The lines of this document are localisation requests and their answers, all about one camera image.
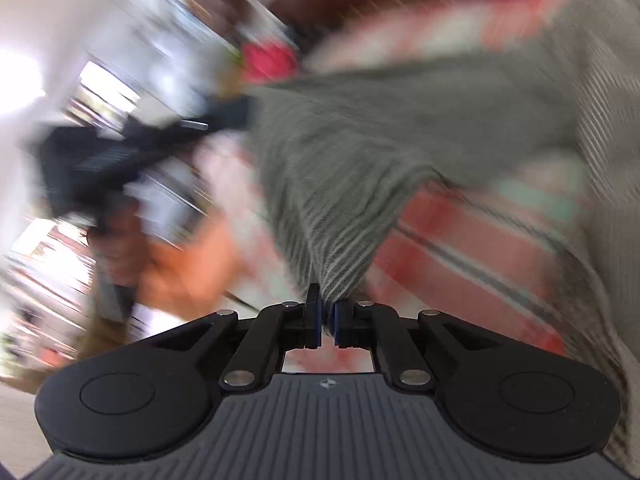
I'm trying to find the red cloth bundle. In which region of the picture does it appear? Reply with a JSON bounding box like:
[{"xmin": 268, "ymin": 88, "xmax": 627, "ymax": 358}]
[{"xmin": 241, "ymin": 41, "xmax": 298, "ymax": 84}]

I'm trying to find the green striped checked shirt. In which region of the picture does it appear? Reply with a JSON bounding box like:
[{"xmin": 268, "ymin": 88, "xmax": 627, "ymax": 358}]
[{"xmin": 250, "ymin": 0, "xmax": 639, "ymax": 474}]

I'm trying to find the red plaid bed sheet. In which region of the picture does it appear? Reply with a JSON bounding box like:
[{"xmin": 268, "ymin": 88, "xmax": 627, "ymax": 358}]
[{"xmin": 192, "ymin": 0, "xmax": 601, "ymax": 376}]

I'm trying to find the person's left hand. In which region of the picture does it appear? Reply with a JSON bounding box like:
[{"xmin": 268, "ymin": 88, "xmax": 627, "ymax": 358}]
[{"xmin": 88, "ymin": 202, "xmax": 244, "ymax": 321}]

